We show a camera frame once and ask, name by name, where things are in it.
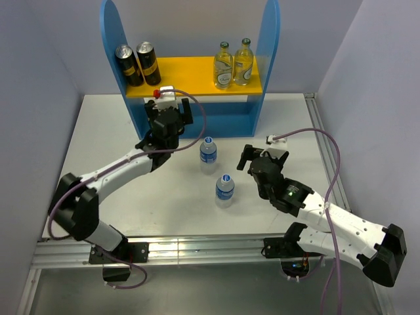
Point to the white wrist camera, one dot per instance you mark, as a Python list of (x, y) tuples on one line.
[(277, 147), (165, 96)]

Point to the blue and yellow wooden shelf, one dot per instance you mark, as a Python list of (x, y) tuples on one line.
[(233, 112)]

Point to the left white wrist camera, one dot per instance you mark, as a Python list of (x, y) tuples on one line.
[(165, 96)]

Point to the aluminium mounting rail front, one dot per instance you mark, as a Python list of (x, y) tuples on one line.
[(159, 251)]

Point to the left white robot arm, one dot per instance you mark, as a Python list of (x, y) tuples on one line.
[(75, 204)]

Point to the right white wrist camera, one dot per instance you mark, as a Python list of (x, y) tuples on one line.
[(277, 147)]

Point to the clear glass bottle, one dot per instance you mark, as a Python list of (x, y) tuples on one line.
[(223, 64), (243, 63)]

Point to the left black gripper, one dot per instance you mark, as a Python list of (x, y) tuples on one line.
[(186, 119)]

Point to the plastic water bottle front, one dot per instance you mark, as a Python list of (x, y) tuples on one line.
[(224, 191)]

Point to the black gold can right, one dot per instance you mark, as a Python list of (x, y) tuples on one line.
[(148, 63)]

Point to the plastic water bottle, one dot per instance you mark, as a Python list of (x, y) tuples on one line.
[(208, 156), (224, 191)]

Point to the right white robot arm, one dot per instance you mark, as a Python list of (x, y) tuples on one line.
[(322, 227)]

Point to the black gold can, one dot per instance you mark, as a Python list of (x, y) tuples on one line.
[(129, 66), (148, 63)]

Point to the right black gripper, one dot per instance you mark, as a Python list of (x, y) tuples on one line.
[(249, 153)]

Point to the aluminium side rail right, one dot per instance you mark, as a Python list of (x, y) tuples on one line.
[(327, 152)]

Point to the black gold can left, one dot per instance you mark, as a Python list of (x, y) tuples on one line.
[(129, 66)]

